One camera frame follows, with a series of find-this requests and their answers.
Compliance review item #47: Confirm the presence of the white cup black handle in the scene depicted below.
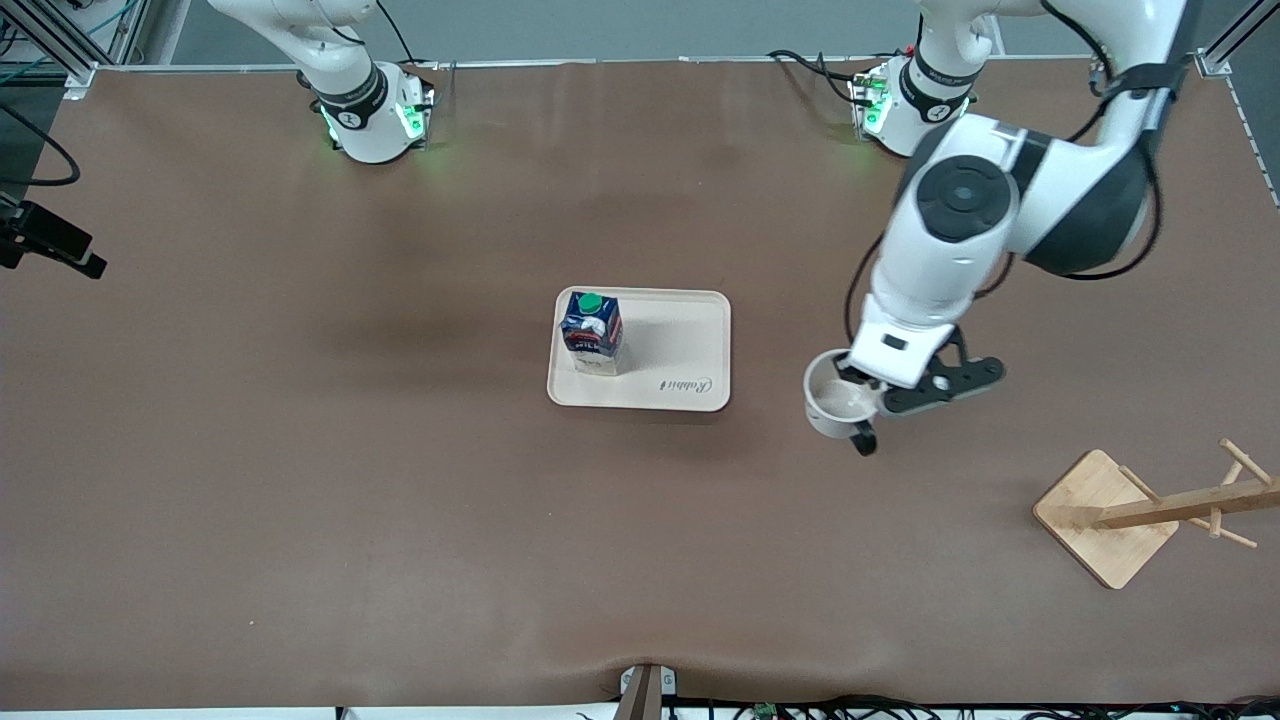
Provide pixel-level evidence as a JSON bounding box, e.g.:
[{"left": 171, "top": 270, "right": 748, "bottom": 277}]
[{"left": 803, "top": 347, "right": 884, "bottom": 458}]

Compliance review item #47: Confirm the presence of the blue milk carton green cap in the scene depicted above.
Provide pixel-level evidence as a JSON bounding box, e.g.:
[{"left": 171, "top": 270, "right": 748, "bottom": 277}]
[{"left": 558, "top": 289, "right": 626, "bottom": 378}]

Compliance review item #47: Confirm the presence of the wooden cup rack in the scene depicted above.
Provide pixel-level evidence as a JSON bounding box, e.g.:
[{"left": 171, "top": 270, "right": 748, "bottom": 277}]
[{"left": 1032, "top": 438, "right": 1280, "bottom": 591}]

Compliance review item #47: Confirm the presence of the beige plastic tray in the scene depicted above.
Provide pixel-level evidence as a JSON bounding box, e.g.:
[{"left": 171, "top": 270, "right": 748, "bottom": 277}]
[{"left": 546, "top": 288, "right": 733, "bottom": 413}]

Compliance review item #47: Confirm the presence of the aluminium frame profile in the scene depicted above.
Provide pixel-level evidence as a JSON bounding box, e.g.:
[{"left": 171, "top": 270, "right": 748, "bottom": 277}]
[{"left": 0, "top": 0, "right": 153, "bottom": 101}]

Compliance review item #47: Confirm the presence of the black left arm base cable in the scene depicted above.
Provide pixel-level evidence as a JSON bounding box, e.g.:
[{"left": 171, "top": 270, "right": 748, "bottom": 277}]
[{"left": 767, "top": 48, "right": 873, "bottom": 103}]

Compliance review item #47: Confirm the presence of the black arm base cable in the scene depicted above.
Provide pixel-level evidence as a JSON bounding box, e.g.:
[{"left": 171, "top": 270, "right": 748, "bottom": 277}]
[
  {"left": 767, "top": 48, "right": 873, "bottom": 103},
  {"left": 375, "top": 0, "right": 443, "bottom": 73}
]

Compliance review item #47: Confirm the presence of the metal table clamp bracket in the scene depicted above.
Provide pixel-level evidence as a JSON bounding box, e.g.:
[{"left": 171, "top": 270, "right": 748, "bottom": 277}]
[{"left": 617, "top": 662, "right": 680, "bottom": 720}]

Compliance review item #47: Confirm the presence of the black right arm base cable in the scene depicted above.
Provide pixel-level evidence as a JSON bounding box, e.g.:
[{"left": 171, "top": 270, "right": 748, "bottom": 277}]
[{"left": 375, "top": 0, "right": 443, "bottom": 73}]

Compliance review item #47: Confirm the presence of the aluminium frame corner post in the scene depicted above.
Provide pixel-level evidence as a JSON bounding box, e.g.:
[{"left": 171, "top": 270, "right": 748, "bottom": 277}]
[{"left": 1192, "top": 0, "right": 1280, "bottom": 79}]

